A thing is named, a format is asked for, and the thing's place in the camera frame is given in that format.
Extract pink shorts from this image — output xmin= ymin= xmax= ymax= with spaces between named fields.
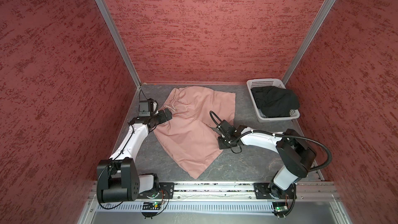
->
xmin=154 ymin=86 xmax=236 ymax=179

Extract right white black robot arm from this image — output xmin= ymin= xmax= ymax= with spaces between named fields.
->
xmin=212 ymin=120 xmax=316 ymax=199

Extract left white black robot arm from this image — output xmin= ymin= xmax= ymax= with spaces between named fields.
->
xmin=96 ymin=109 xmax=172 ymax=204

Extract black shorts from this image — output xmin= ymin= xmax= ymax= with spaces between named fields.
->
xmin=250 ymin=86 xmax=300 ymax=118

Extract white plastic basket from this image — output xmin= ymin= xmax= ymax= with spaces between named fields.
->
xmin=246 ymin=78 xmax=301 ymax=123

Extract right green circuit board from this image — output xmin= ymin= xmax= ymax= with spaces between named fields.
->
xmin=272 ymin=202 xmax=289 ymax=216

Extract green circuit board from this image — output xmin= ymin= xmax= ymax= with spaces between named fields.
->
xmin=272 ymin=202 xmax=289 ymax=216
xmin=142 ymin=202 xmax=162 ymax=212

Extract left green circuit board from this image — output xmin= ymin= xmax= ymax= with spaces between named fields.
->
xmin=142 ymin=202 xmax=162 ymax=212

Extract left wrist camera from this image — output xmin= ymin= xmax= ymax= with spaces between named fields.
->
xmin=138 ymin=98 xmax=158 ymax=117

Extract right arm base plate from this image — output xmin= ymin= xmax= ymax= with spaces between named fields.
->
xmin=254 ymin=183 xmax=296 ymax=200

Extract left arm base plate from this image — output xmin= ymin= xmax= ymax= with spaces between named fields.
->
xmin=138 ymin=182 xmax=175 ymax=199

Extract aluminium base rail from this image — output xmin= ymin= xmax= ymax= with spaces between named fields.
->
xmin=90 ymin=180 xmax=340 ymax=201

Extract white slotted cable duct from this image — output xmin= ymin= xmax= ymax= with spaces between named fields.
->
xmin=111 ymin=202 xmax=273 ymax=215

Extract right black corrugated cable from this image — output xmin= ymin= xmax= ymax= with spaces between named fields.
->
xmin=209 ymin=110 xmax=333 ymax=217

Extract left aluminium corner post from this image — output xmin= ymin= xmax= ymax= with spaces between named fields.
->
xmin=95 ymin=0 xmax=142 ymax=89

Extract aluminium corner post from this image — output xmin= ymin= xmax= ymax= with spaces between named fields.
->
xmin=95 ymin=0 xmax=142 ymax=89
xmin=282 ymin=0 xmax=336 ymax=85

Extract right aluminium corner post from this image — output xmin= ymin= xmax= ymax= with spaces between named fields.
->
xmin=282 ymin=0 xmax=336 ymax=85

